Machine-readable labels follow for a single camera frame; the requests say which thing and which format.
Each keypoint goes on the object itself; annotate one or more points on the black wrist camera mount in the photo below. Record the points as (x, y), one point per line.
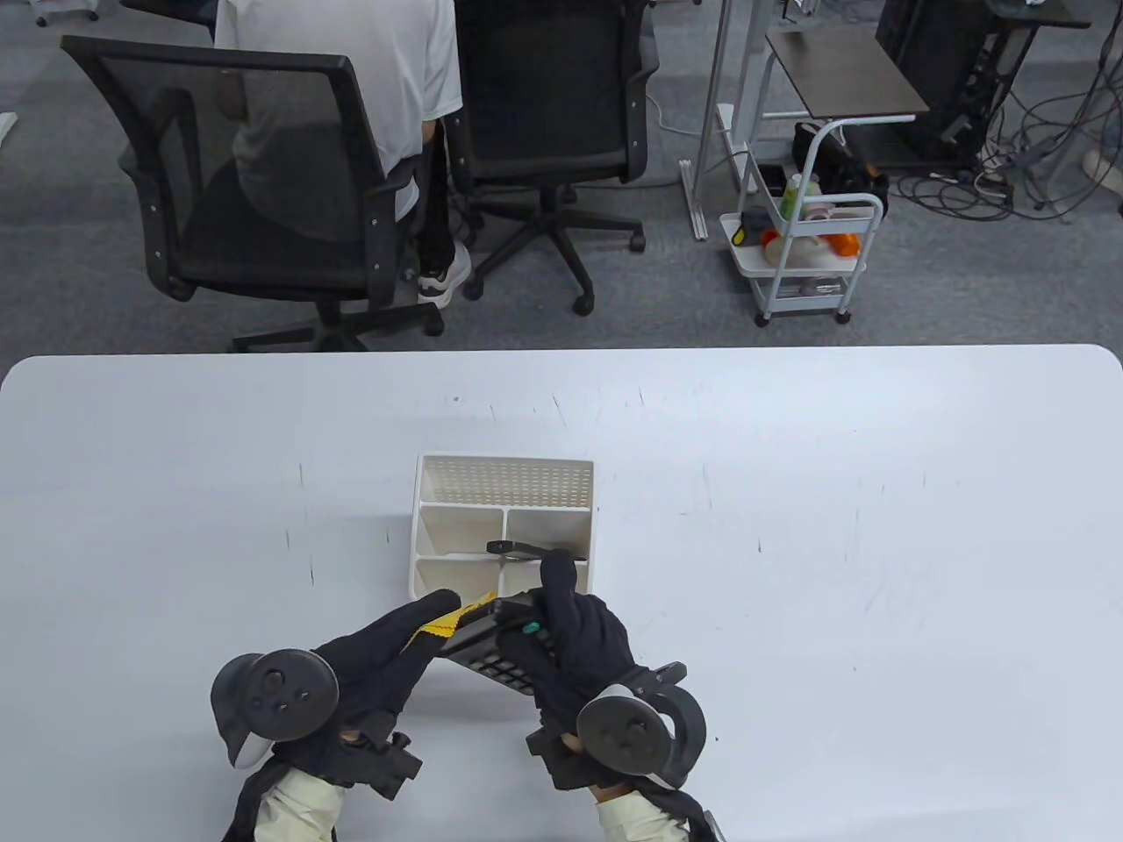
(390, 767)
(561, 763)

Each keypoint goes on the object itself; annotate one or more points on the white plastic organizer basket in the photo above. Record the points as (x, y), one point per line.
(504, 482)

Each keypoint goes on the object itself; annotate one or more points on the black equipment stand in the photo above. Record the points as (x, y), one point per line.
(939, 70)

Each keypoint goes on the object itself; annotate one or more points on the black mesh office chair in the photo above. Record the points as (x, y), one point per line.
(544, 88)
(254, 228)

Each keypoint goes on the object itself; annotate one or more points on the white wheeled utility cart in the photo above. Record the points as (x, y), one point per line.
(816, 281)

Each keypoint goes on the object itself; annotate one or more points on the dark grey handheld controller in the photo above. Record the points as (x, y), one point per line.
(272, 693)
(645, 728)

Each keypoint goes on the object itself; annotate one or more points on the person's right forearm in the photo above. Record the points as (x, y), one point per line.
(636, 820)

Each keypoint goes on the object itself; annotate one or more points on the person's left hand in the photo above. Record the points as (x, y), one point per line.
(377, 667)

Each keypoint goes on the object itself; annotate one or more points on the black calculator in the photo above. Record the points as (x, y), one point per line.
(491, 649)

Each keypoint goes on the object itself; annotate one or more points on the green bottle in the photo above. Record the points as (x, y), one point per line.
(791, 197)

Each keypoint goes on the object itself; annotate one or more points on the orange object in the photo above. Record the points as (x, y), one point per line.
(840, 243)

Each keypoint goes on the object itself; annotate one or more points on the yellow cleaning cloth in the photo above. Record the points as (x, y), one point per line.
(447, 618)

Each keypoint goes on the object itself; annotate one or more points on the person's right hand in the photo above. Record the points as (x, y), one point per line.
(579, 640)

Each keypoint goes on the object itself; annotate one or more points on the black remote control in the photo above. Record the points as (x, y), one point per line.
(522, 550)

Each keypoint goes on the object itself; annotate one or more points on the white metal frame stand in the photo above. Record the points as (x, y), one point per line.
(715, 114)

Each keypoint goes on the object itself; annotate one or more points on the brown top side table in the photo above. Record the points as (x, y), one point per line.
(842, 74)

